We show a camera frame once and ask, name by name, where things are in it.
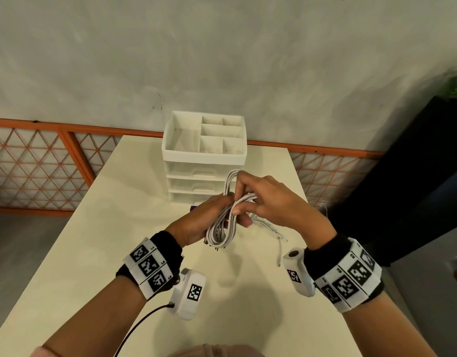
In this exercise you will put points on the person's left fingers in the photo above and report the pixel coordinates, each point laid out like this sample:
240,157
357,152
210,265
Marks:
220,204

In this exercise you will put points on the orange lattice railing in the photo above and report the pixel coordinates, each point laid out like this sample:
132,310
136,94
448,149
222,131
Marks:
76,156

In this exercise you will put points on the white plastic drawer organizer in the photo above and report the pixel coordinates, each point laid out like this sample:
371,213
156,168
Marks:
202,159

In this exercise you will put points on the person's left forearm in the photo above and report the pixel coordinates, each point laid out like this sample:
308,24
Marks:
102,319

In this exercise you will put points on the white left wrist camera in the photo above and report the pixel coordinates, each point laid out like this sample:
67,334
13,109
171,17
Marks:
189,293

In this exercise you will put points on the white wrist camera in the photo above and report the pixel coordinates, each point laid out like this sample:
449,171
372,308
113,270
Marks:
297,273
189,293

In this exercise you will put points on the black left wristband with markers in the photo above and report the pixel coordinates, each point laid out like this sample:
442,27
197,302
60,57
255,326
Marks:
150,265

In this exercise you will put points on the person's right hand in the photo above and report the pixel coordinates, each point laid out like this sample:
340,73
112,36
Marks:
288,211

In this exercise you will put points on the person's right fingers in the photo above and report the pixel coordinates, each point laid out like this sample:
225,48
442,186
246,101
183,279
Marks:
247,208

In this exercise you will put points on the black planter box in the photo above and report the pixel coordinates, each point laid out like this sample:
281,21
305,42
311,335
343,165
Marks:
410,182

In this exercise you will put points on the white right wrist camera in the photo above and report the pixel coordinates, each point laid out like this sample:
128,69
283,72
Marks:
297,273

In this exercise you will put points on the black right wristband with markers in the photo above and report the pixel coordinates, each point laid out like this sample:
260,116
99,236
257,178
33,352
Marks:
347,275

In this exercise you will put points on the person's left hand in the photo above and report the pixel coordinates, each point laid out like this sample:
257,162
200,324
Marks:
193,226

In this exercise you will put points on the black wristband with markers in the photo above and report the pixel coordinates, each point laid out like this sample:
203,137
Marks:
150,265
347,275

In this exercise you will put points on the person's right forearm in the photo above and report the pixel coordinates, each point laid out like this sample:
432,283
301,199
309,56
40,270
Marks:
384,330

